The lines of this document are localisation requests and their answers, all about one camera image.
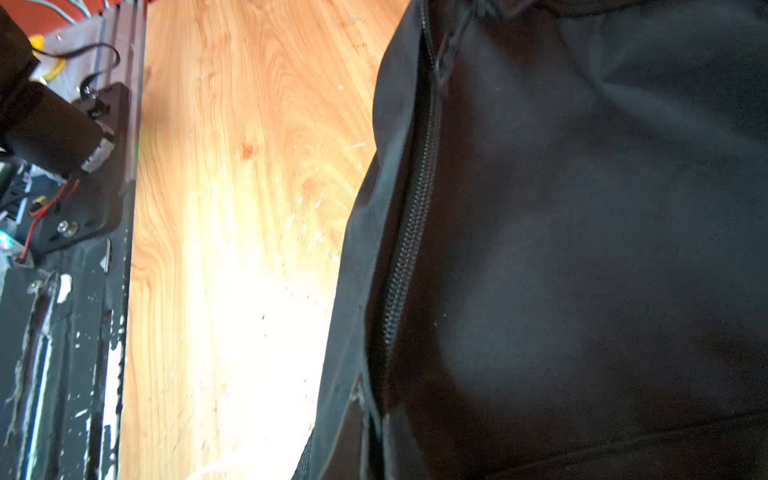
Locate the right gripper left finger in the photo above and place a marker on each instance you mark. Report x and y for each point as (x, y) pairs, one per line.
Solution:
(348, 458)

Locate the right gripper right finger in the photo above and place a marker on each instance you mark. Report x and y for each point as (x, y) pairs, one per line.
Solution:
(403, 456)

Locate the black student backpack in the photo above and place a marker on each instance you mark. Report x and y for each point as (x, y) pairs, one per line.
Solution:
(558, 254)

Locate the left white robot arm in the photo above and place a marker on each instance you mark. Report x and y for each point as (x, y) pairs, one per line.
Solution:
(37, 125)

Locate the yellow tape roll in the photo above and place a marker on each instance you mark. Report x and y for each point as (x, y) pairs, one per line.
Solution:
(48, 68)

